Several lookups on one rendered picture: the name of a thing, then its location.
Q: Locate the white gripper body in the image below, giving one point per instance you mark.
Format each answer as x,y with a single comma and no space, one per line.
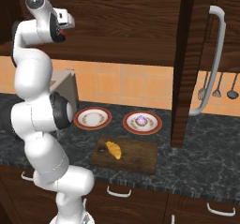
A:
68,21

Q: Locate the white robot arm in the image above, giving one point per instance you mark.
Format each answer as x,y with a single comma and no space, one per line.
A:
34,77

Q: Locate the dark wood upper cabinet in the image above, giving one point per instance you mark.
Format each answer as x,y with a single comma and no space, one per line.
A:
125,24

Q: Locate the dark wood cabinet door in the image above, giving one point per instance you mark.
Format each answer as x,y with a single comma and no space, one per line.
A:
178,77

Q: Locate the golden croissant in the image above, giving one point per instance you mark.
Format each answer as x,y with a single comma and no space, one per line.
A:
114,149

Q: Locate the dark wooden cutting board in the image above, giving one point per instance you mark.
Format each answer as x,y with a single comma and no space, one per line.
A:
137,156

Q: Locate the beige grey box appliance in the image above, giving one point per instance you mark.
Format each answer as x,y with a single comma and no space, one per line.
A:
66,87

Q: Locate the red rimmed white plate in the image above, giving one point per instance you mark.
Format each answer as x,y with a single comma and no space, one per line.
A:
153,123
92,118

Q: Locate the purple frosted cupcake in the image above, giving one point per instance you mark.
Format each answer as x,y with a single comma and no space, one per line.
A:
141,121

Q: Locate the hanging grey whisk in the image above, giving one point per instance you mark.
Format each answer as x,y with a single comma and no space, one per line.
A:
202,92

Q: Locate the hanging grey slotted spatula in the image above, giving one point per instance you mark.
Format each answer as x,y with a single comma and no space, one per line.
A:
217,92

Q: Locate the hanging dark ladle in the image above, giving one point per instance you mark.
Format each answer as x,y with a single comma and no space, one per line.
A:
232,93

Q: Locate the dark wood cupboard door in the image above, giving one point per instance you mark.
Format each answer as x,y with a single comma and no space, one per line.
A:
15,196

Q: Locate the dark wood drawer front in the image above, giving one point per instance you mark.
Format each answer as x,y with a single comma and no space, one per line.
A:
140,206
197,213

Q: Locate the dark wood wall cabinet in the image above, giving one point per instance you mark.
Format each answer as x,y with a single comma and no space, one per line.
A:
231,31

